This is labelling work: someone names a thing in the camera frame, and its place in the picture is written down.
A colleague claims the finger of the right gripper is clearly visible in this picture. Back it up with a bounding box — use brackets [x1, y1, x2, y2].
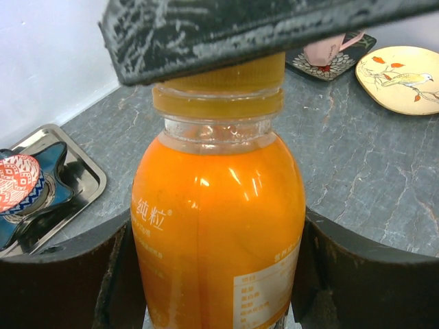
[99, 0, 438, 86]

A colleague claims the blue star-shaped dish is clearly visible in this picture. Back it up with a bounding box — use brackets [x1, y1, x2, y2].
[1, 141, 75, 250]

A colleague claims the beige bird plate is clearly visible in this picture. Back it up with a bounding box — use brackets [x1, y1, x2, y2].
[355, 46, 438, 116]

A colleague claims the dark floral square plate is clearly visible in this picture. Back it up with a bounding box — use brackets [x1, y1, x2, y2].
[285, 34, 377, 82]

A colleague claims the pink mug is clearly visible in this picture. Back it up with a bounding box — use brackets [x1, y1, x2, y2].
[303, 30, 365, 66]

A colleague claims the orange juice bottle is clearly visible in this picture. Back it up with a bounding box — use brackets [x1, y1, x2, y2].
[131, 52, 306, 328]

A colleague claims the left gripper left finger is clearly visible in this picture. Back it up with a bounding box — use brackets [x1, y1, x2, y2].
[1, 210, 146, 328]

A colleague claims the steel tray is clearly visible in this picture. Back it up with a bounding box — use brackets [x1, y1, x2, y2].
[1, 124, 107, 258]

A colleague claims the red patterned bowl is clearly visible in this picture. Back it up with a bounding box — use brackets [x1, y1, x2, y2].
[1, 154, 45, 215]

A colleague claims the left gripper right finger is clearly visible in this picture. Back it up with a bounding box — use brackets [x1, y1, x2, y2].
[292, 209, 438, 328]

